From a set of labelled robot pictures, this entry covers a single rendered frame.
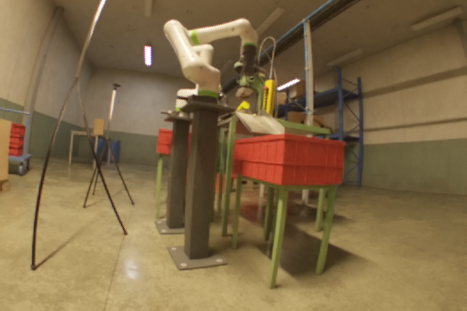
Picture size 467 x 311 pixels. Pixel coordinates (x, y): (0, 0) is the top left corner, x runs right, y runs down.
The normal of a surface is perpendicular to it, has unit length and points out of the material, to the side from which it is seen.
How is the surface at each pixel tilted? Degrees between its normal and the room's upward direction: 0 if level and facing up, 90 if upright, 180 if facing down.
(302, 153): 90
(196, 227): 90
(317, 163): 90
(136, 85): 90
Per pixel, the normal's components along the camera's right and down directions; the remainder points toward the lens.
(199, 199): 0.48, -0.05
